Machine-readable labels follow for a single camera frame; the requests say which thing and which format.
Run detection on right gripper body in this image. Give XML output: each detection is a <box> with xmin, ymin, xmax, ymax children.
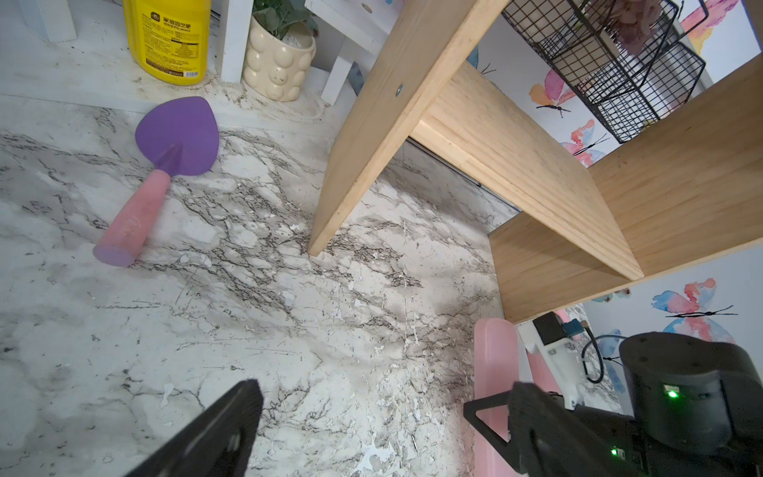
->
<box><xmin>463</xmin><ymin>382</ymin><xmax>649</xmax><ymax>476</ymax></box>

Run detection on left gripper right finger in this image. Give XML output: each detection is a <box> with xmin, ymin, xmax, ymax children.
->
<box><xmin>509</xmin><ymin>383</ymin><xmax>596</xmax><ymax>476</ymax></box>

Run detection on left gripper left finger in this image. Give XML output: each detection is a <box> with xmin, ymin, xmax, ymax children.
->
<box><xmin>127</xmin><ymin>380</ymin><xmax>263</xmax><ymax>477</ymax></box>

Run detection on pink case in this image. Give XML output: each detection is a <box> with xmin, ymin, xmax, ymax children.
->
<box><xmin>526</xmin><ymin>311</ymin><xmax>567</xmax><ymax>395</ymax></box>
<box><xmin>474</xmin><ymin>318</ymin><xmax>520</xmax><ymax>476</ymax></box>

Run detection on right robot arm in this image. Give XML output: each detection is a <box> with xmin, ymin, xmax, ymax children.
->
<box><xmin>464</xmin><ymin>332</ymin><xmax>762</xmax><ymax>476</ymax></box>

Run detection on wooden two-tier shelf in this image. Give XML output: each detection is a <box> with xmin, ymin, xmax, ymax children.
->
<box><xmin>308</xmin><ymin>1</ymin><xmax>762</xmax><ymax>323</ymax></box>

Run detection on white step shelf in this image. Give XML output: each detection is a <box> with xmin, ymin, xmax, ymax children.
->
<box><xmin>18</xmin><ymin>0</ymin><xmax>77</xmax><ymax>43</ymax></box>

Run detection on purple pink toy shovel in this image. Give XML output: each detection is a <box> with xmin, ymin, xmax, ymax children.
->
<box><xmin>93</xmin><ymin>97</ymin><xmax>220</xmax><ymax>268</ymax></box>

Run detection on cream potted plant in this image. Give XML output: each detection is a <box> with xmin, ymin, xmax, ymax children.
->
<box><xmin>242</xmin><ymin>0</ymin><xmax>318</xmax><ymax>103</ymax></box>

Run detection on yellow bottle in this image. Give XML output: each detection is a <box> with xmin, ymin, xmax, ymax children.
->
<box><xmin>122</xmin><ymin>0</ymin><xmax>212</xmax><ymax>87</ymax></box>

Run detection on pale pink flowers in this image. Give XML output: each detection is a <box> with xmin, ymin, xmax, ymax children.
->
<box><xmin>610</xmin><ymin>0</ymin><xmax>662</xmax><ymax>56</ymax></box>

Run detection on white small stool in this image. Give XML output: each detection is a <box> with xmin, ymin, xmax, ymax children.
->
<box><xmin>212</xmin><ymin>1</ymin><xmax>405</xmax><ymax>105</ymax></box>

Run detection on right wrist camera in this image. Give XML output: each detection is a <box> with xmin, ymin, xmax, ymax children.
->
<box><xmin>518</xmin><ymin>310</ymin><xmax>585</xmax><ymax>411</ymax></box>

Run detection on black wire basket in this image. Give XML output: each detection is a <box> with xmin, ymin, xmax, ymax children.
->
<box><xmin>502</xmin><ymin>1</ymin><xmax>705</xmax><ymax>143</ymax></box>

